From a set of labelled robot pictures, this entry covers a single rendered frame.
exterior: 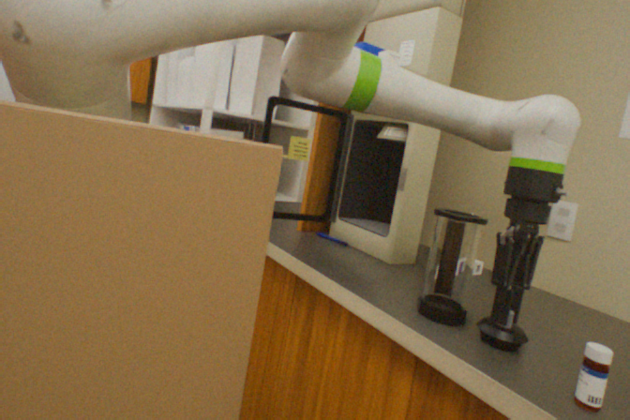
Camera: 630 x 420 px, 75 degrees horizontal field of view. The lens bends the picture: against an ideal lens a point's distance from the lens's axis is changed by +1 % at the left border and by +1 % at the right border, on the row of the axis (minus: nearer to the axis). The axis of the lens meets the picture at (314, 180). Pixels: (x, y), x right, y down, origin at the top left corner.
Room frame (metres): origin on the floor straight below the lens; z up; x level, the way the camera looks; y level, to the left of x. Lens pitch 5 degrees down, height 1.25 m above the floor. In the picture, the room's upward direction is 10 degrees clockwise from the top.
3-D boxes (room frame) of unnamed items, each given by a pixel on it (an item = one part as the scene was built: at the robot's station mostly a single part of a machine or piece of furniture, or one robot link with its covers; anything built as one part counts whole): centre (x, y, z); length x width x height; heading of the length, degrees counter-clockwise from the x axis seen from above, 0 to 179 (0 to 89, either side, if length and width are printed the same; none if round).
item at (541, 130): (0.78, -0.40, 1.35); 0.13 x 0.11 x 0.14; 13
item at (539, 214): (0.77, -0.40, 1.17); 0.08 x 0.07 x 0.09; 125
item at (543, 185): (0.77, -0.41, 1.25); 0.12 x 0.09 x 0.06; 35
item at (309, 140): (1.39, 0.06, 1.19); 0.30 x 0.01 x 0.40; 118
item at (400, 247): (1.42, -0.28, 1.32); 0.32 x 0.25 x 0.77; 35
